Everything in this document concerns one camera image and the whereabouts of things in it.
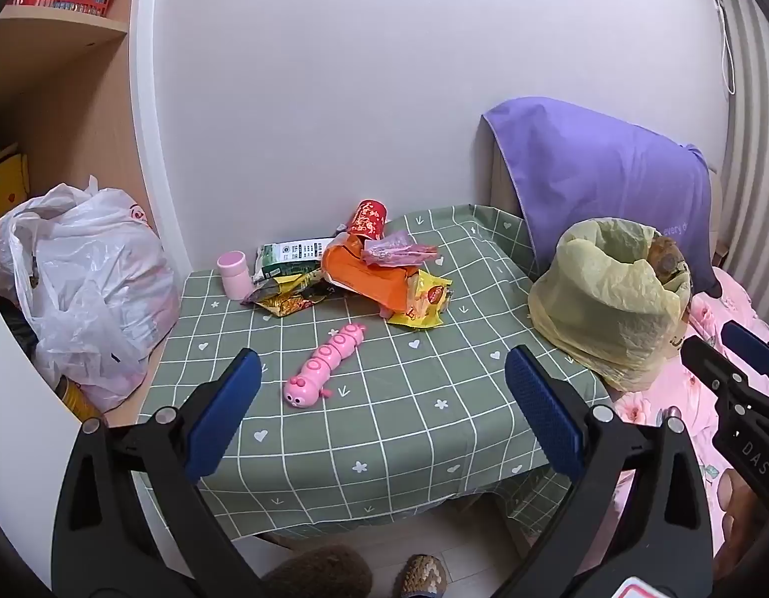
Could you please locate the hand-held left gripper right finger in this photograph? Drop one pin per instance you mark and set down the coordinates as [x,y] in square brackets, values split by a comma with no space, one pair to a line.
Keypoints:
[543,411]

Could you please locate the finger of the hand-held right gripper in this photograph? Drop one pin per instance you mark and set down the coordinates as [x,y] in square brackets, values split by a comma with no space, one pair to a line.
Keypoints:
[749,346]
[711,364]

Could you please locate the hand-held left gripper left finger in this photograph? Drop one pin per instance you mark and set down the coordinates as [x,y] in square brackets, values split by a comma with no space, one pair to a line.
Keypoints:
[226,411]

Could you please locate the gold noodle wrapper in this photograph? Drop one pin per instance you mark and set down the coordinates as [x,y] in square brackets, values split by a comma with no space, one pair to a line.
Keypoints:
[285,302]

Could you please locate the yellow packet with red label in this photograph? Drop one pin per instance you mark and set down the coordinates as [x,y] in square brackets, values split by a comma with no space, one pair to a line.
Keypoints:
[428,299]

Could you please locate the orange snack bag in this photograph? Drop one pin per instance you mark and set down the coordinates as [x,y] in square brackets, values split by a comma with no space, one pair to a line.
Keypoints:
[366,280]

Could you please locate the pink cartoon pouch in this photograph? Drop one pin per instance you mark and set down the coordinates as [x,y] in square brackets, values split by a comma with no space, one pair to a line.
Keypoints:
[397,252]

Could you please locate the red can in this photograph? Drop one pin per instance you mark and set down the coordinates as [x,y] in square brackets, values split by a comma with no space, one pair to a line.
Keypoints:
[369,219]

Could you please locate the pink floral blanket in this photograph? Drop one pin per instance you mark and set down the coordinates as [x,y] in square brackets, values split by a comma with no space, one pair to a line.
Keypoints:
[640,405]

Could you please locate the pink caterpillar toy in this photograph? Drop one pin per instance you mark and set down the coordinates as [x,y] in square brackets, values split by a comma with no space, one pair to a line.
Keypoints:
[325,361]

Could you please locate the brown round object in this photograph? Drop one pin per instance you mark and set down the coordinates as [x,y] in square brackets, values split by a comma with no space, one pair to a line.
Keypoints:
[664,258]

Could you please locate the pink jar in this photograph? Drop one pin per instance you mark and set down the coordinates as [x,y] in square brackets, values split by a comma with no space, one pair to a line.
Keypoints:
[235,277]

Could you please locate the yellow tin can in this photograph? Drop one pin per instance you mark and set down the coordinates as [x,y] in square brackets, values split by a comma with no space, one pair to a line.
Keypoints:
[76,398]

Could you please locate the green checked tablecloth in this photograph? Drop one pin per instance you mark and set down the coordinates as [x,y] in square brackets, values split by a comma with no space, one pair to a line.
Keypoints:
[391,436]

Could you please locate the green white snack bag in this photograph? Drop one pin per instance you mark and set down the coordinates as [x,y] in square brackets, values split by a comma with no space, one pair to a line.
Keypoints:
[297,255]

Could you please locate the brown fuzzy slipper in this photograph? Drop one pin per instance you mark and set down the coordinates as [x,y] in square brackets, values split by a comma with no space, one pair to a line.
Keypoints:
[322,573]

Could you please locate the white plastic shopping bag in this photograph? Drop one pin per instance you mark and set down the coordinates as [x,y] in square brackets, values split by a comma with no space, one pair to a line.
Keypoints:
[92,274]

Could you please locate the patterned slipper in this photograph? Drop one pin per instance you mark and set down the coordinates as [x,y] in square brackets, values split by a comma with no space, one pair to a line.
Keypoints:
[422,576]

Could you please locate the striped curtain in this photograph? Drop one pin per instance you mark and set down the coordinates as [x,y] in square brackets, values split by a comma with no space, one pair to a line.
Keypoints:
[758,137]

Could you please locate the purple cloth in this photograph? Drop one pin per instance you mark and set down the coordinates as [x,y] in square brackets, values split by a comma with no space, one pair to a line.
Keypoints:
[596,168]

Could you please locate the yellow dotted box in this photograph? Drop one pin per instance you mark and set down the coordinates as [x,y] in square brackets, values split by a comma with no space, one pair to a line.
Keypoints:
[5,180]

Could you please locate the wooden shelf unit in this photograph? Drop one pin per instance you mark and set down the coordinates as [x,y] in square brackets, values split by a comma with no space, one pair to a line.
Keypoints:
[54,31]

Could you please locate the white arched cabinet frame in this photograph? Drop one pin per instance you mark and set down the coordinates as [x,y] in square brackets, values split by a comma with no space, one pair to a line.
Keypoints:
[154,137]

